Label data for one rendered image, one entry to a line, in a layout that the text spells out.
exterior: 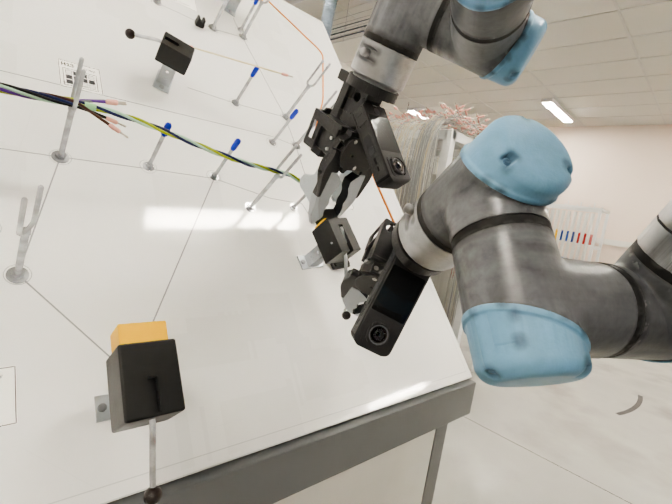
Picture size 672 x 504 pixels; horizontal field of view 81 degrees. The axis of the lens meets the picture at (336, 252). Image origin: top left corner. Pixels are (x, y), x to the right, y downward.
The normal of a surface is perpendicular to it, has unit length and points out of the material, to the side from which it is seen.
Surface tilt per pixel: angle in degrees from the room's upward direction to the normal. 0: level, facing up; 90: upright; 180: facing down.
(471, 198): 76
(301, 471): 90
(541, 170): 55
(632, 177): 90
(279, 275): 51
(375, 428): 90
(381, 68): 111
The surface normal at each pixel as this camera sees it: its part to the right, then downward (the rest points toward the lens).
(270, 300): 0.60, -0.47
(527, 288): -0.21, -0.43
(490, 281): -0.67, -0.30
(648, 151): -0.70, -0.02
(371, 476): 0.65, 0.19
